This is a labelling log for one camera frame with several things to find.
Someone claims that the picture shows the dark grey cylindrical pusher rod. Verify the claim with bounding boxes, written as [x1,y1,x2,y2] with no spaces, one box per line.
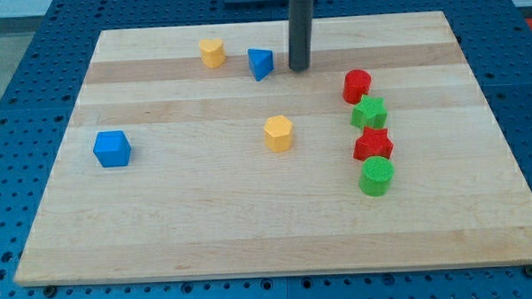
[288,0,313,72]

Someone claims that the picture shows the yellow hexagon block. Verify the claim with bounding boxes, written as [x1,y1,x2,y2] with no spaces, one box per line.
[263,115,293,153]

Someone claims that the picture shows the blue triangle block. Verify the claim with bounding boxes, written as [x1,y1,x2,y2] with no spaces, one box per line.
[247,48,274,82]

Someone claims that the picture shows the red cylinder block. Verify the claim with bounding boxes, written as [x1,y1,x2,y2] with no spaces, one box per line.
[342,69,372,105]

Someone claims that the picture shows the yellow heart block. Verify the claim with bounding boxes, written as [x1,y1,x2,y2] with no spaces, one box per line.
[199,38,226,69]

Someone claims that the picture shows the green star block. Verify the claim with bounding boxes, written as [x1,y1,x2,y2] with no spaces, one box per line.
[350,95,388,129]

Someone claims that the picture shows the red star block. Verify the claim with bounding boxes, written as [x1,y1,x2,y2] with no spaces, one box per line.
[352,126,394,161]

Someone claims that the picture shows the light wooden board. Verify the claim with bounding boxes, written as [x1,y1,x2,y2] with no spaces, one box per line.
[15,12,532,287]

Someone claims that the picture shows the green cylinder block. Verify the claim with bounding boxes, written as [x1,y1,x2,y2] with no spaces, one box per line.
[358,156,395,196]

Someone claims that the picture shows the blue cube block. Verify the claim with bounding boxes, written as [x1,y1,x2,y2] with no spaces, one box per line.
[93,130,131,168]

